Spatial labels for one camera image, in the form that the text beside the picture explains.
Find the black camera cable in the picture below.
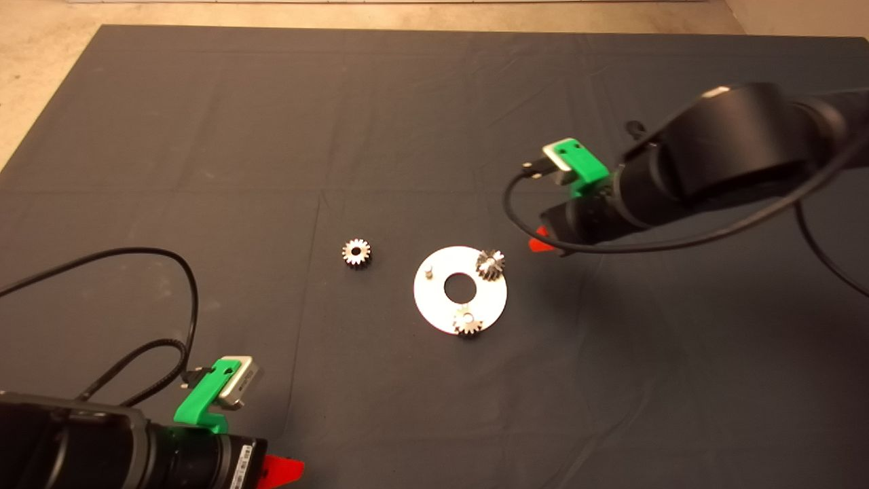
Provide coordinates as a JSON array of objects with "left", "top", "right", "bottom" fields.
[
  {"left": 502, "top": 132, "right": 869, "bottom": 300},
  {"left": 0, "top": 247, "right": 199, "bottom": 407}
]

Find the round metal carrier plate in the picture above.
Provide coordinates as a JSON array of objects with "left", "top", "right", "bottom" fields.
[{"left": 413, "top": 246, "right": 508, "bottom": 336}]

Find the small steel planetary gear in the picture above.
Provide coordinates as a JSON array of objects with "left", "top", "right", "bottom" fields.
[
  {"left": 453, "top": 307, "right": 484, "bottom": 337},
  {"left": 341, "top": 238, "right": 372, "bottom": 268},
  {"left": 475, "top": 249, "right": 506, "bottom": 281}
]

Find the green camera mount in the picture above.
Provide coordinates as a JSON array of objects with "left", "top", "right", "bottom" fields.
[
  {"left": 551, "top": 139, "right": 610, "bottom": 198},
  {"left": 174, "top": 359, "right": 240, "bottom": 435}
]

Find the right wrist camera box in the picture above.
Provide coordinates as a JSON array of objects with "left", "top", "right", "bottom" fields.
[{"left": 541, "top": 141, "right": 578, "bottom": 185}]

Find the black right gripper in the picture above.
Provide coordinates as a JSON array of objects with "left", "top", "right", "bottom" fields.
[{"left": 528, "top": 182, "right": 635, "bottom": 253}]

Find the left green camera mount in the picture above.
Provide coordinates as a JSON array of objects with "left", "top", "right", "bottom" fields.
[{"left": 174, "top": 359, "right": 240, "bottom": 435}]

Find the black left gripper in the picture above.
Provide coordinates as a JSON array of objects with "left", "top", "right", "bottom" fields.
[{"left": 149, "top": 424, "right": 305, "bottom": 489}]

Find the black right camera cable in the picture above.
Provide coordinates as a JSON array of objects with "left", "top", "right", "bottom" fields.
[{"left": 502, "top": 132, "right": 869, "bottom": 300}]

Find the right green camera mount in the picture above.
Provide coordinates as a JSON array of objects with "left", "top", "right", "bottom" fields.
[{"left": 551, "top": 139, "right": 610, "bottom": 198}]

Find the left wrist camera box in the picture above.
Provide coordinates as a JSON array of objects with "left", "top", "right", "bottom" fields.
[{"left": 214, "top": 355, "right": 261, "bottom": 411}]

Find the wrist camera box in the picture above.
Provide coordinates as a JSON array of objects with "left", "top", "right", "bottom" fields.
[
  {"left": 214, "top": 355, "right": 261, "bottom": 411},
  {"left": 541, "top": 141, "right": 578, "bottom": 185}
]

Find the dark grey table cloth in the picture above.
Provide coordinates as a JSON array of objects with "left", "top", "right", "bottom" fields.
[{"left": 0, "top": 24, "right": 869, "bottom": 489}]

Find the black left camera cable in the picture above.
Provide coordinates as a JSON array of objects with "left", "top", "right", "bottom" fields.
[{"left": 0, "top": 247, "right": 199, "bottom": 407}]

